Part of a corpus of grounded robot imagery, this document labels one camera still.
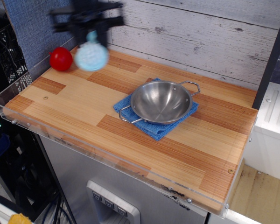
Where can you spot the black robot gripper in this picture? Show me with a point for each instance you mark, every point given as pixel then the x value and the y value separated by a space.
pixel 82 15

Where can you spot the light blue scrub brush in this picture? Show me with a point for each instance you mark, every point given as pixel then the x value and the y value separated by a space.
pixel 91 55

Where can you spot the stainless steel pot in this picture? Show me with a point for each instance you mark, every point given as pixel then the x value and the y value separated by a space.
pixel 162 102

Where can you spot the red toy tomato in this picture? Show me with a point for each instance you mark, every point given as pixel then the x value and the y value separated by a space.
pixel 60 59

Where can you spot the blue folded cloth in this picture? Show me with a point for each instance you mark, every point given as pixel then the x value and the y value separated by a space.
pixel 155 131

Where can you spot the black plastic crate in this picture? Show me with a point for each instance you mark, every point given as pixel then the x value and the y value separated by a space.
pixel 12 63

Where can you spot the clear acrylic table guard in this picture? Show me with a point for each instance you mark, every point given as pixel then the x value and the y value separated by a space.
pixel 195 164

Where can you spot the silver cabinet with dispenser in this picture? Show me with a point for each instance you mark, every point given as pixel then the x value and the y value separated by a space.
pixel 73 170

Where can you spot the white toy sink unit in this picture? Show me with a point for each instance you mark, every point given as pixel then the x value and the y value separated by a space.
pixel 262 151

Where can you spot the dark grey right post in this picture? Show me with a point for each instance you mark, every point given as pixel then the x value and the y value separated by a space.
pixel 272 61

